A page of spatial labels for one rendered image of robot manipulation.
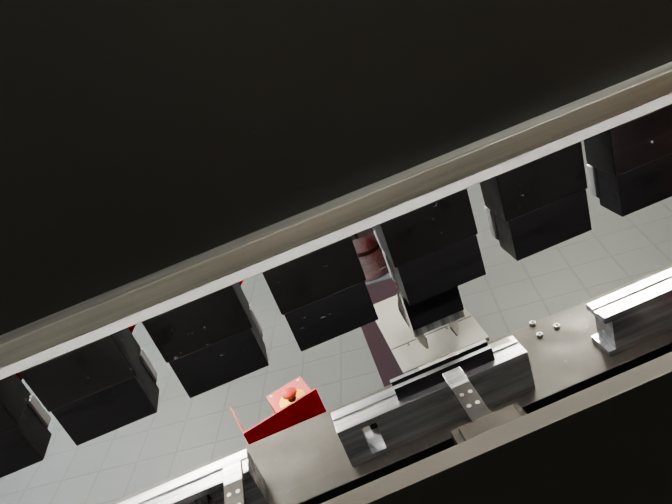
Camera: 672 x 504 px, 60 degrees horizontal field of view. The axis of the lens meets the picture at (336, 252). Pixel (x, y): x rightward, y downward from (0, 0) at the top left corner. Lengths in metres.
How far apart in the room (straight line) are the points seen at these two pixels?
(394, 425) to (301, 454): 0.22
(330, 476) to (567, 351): 0.54
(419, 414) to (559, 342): 0.36
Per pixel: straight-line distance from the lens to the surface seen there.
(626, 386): 0.57
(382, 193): 0.68
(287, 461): 1.27
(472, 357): 1.14
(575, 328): 1.36
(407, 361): 1.17
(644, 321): 1.29
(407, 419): 1.16
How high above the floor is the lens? 1.74
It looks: 27 degrees down
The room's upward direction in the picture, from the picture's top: 21 degrees counter-clockwise
